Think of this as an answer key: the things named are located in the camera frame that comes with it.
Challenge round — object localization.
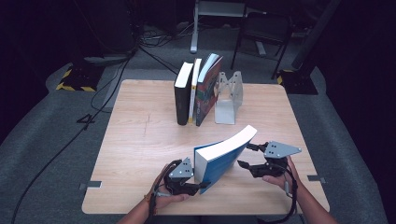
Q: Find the person's right hand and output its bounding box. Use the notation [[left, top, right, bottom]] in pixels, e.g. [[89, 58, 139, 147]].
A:
[[262, 155, 302, 200]]

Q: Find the right hand-held gripper cable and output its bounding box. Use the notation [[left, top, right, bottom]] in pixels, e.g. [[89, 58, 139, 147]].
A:
[[258, 161, 299, 224]]

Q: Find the white desk frame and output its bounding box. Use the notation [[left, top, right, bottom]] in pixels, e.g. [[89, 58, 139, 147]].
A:
[[190, 0, 269, 54]]

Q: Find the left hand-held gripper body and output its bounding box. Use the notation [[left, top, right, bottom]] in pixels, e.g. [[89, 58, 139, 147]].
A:
[[163, 157, 200, 196]]

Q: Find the left hand-held gripper cable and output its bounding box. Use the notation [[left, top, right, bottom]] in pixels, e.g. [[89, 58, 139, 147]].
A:
[[148, 160, 176, 219]]

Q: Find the black hardcover book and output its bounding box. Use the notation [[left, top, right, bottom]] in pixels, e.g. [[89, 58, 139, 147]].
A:
[[173, 61, 194, 126]]

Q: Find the long black floor cable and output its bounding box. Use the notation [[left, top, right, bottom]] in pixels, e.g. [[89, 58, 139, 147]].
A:
[[12, 52, 135, 224]]

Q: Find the plain blue book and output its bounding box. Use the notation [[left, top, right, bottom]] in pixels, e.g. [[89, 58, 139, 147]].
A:
[[193, 124, 259, 195]]

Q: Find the person's left hand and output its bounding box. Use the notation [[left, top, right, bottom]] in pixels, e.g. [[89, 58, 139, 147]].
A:
[[146, 164, 191, 216]]

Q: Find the grey tape strip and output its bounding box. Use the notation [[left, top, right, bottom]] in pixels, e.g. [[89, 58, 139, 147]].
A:
[[307, 175, 327, 184]]

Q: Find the black stand with striped base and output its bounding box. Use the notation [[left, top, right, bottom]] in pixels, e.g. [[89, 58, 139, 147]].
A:
[[276, 0, 344, 95]]

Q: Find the short black floor cable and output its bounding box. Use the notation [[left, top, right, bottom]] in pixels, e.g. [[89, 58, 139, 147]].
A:
[[138, 45, 179, 76]]

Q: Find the orange bracelet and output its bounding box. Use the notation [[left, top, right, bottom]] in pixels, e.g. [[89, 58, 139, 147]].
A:
[[143, 193, 157, 216]]

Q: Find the hand-held gripper cable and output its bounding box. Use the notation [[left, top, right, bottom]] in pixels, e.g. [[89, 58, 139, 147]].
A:
[[148, 160, 176, 219], [258, 161, 299, 224]]

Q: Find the red and blue illustrated book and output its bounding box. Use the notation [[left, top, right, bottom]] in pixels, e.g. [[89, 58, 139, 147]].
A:
[[195, 52, 224, 127]]

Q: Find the white expandable book rack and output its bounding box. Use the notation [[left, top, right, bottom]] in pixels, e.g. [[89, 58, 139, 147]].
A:
[[214, 70, 244, 125]]

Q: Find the black yellow striped stand base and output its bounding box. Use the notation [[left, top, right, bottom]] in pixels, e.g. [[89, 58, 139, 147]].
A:
[[55, 63, 106, 92]]

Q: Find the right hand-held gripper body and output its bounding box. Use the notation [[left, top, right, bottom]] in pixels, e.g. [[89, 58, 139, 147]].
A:
[[252, 140, 303, 179]]

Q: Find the black chair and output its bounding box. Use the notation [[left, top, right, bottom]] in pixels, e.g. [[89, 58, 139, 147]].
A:
[[230, 11, 294, 80]]

